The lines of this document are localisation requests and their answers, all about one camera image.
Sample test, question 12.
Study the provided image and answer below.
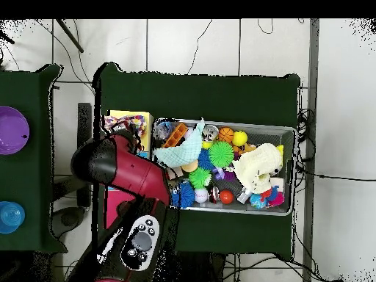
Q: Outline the mint green waffle cloth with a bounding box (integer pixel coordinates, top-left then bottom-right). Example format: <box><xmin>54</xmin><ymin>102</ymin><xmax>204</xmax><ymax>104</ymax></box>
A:
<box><xmin>153</xmin><ymin>119</ymin><xmax>206</xmax><ymax>170</ymax></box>

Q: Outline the white colourful spotted cloth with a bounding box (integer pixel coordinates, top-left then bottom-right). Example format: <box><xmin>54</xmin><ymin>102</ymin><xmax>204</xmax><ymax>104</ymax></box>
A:
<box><xmin>104</xmin><ymin>114</ymin><xmax>148</xmax><ymax>137</ymax></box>

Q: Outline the wooden three-hole box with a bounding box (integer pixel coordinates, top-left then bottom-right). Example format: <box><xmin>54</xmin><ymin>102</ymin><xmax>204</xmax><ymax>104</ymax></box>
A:
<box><xmin>104</xmin><ymin>109</ymin><xmax>154</xmax><ymax>231</ymax></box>

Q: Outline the clear mesh bin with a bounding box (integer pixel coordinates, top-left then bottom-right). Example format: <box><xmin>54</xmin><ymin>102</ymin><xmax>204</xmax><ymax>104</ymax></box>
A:
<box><xmin>148</xmin><ymin>118</ymin><xmax>296</xmax><ymax>217</ymax></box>

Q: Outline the round wooden disc toy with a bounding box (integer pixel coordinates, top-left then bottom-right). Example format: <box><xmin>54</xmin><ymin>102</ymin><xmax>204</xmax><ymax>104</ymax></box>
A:
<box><xmin>181</xmin><ymin>159</ymin><xmax>199</xmax><ymax>174</ymax></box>

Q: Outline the silver drink can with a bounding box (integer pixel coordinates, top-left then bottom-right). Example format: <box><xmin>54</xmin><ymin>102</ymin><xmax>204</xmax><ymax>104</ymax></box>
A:
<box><xmin>202</xmin><ymin>124</ymin><xmax>220</xmax><ymax>142</ymax></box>

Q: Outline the green spiky ball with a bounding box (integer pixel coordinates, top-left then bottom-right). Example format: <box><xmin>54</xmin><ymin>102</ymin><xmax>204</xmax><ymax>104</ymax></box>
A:
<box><xmin>208</xmin><ymin>140</ymin><xmax>235</xmax><ymax>168</ymax></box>

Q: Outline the large blue spiky ball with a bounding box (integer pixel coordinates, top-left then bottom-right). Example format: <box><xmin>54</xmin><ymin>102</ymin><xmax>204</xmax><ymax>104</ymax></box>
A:
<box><xmin>173</xmin><ymin>181</ymin><xmax>196</xmax><ymax>209</ymax></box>

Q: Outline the small orange basketball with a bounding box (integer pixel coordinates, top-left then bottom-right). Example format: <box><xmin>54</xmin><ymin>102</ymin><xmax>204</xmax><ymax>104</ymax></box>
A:
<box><xmin>217</xmin><ymin>126</ymin><xmax>235</xmax><ymax>144</ymax></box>

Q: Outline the yellow ball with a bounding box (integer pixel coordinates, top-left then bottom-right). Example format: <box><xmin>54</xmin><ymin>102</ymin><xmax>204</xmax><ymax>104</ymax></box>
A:
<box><xmin>232</xmin><ymin>131</ymin><xmax>248</xmax><ymax>147</ymax></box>

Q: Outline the red-orange ball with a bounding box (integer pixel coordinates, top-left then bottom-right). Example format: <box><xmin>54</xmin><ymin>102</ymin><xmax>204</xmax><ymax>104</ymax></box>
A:
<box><xmin>220</xmin><ymin>189</ymin><xmax>234</xmax><ymax>205</ymax></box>

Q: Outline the cream waffle cloth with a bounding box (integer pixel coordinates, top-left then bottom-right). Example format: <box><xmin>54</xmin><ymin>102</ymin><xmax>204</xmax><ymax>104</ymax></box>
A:
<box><xmin>231</xmin><ymin>143</ymin><xmax>284</xmax><ymax>195</ymax></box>

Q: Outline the black panel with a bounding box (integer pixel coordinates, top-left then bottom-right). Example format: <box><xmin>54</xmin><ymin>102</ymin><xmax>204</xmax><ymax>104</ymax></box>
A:
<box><xmin>77</xmin><ymin>102</ymin><xmax>93</xmax><ymax>208</ymax></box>

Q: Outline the green side table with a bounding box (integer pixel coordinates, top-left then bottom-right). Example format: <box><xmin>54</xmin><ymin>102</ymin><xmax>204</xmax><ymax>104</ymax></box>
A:
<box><xmin>0</xmin><ymin>63</ymin><xmax>67</xmax><ymax>253</ymax></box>

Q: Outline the black rod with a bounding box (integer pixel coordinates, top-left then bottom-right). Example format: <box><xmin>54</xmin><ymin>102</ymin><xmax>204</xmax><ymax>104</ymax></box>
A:
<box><xmin>56</xmin><ymin>19</ymin><xmax>84</xmax><ymax>54</ymax></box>

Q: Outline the purple bowl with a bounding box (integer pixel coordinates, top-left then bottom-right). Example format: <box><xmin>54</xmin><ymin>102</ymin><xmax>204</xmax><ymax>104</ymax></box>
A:
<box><xmin>0</xmin><ymin>106</ymin><xmax>30</xmax><ymax>156</ymax></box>

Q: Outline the blue bowl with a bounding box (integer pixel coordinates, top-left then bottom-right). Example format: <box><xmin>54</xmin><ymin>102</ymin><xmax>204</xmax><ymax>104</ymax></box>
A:
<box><xmin>0</xmin><ymin>201</ymin><xmax>26</xmax><ymax>235</ymax></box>

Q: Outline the black floor cable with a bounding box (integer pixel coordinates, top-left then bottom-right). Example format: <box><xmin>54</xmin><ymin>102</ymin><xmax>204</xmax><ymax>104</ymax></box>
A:
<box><xmin>295</xmin><ymin>167</ymin><xmax>376</xmax><ymax>182</ymax></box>

